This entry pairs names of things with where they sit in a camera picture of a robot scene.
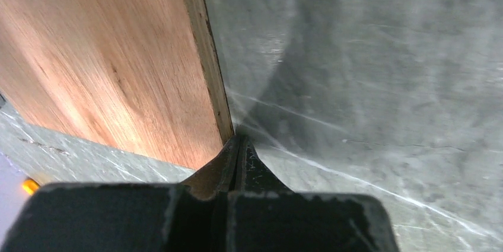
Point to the yellow utility knife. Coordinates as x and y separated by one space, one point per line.
30 186

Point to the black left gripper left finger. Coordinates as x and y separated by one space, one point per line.
217 175

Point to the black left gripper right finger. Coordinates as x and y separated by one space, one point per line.
251 174

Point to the brown plywood board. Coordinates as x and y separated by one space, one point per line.
138 75

